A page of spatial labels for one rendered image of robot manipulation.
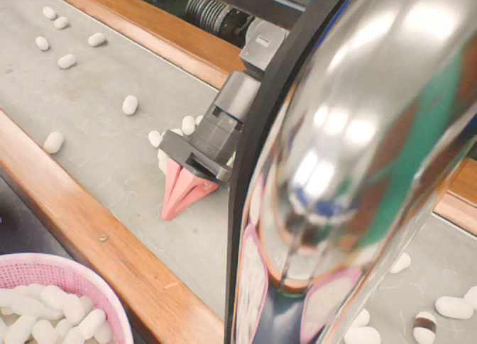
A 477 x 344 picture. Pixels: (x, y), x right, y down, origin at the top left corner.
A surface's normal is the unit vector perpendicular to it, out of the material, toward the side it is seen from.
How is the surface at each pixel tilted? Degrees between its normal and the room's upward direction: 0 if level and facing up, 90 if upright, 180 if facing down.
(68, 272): 72
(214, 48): 0
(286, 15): 90
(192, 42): 0
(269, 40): 42
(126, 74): 0
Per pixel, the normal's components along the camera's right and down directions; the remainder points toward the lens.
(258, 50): -0.23, -0.08
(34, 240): 0.04, -0.69
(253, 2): -0.67, 0.52
